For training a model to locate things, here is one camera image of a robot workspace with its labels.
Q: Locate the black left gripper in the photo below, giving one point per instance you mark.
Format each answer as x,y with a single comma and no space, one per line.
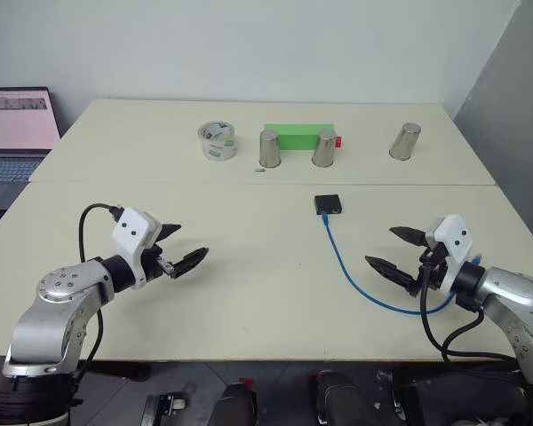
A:
152,262

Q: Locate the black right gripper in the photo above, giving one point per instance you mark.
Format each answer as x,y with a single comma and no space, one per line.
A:
431,268

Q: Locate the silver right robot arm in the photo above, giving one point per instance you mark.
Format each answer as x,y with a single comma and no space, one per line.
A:
511,319

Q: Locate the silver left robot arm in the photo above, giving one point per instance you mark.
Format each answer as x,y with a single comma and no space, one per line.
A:
49,310

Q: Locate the small black adapter box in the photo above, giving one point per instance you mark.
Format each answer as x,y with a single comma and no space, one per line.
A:
327,203

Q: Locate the inverted steel cup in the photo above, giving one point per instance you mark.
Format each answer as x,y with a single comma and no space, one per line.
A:
269,148
324,148
404,142

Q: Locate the clear packing tape roll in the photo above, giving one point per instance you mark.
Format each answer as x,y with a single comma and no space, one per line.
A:
217,142

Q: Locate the green rectangular box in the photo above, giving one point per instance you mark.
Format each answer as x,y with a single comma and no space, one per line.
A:
299,136

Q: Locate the dark rounded robot leg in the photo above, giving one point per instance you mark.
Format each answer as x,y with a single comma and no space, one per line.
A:
342,399
237,406

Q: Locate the open laptop computer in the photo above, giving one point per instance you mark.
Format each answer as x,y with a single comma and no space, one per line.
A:
9,142

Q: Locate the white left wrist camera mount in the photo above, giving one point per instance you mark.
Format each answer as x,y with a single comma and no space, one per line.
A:
131,239

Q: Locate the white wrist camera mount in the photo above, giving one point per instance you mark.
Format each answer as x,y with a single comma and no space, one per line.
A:
452,248
131,239

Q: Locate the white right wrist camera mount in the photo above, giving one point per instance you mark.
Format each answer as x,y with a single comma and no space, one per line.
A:
452,248

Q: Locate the metal caster bracket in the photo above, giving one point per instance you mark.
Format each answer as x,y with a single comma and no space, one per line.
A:
388,392
164,407

